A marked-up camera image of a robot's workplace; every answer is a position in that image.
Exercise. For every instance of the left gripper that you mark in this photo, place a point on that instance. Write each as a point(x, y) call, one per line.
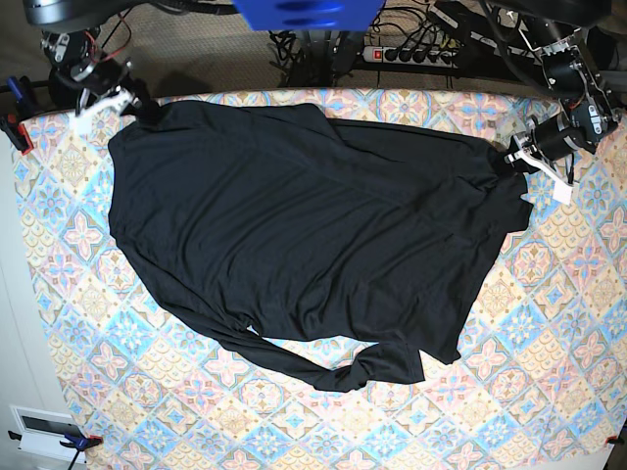
point(551, 139)

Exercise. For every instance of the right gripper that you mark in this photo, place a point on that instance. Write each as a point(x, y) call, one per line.
point(100, 77)

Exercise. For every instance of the black t-shirt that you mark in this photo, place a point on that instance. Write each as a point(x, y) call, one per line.
point(335, 251)

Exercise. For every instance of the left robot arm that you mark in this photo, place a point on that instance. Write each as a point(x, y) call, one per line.
point(588, 113)

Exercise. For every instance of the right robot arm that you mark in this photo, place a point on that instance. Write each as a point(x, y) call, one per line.
point(64, 50)

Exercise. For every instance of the black round speaker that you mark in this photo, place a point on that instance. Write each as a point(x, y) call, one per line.
point(63, 90)

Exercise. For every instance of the blue clamp upper left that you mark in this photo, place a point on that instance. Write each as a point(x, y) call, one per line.
point(18, 88)

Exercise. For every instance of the orange black clamp left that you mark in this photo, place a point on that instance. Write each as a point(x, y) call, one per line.
point(16, 133)

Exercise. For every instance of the white power strip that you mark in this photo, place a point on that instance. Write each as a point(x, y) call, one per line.
point(408, 57)

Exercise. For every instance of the patterned tablecloth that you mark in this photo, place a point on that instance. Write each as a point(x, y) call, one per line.
point(541, 378)

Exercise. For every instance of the orange clamp lower right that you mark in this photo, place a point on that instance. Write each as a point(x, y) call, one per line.
point(615, 441)

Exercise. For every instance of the white floor vent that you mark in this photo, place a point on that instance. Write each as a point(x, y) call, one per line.
point(43, 431)

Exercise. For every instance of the blue orange clamp lower left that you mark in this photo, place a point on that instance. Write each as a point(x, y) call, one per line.
point(78, 443)

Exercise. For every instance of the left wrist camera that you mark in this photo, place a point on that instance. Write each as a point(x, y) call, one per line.
point(562, 192)

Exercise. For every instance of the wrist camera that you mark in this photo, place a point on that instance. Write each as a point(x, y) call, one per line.
point(81, 125)
point(562, 192)

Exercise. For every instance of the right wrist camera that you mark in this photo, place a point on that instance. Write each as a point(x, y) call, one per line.
point(81, 125)

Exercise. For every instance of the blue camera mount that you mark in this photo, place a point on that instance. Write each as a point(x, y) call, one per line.
point(351, 15)

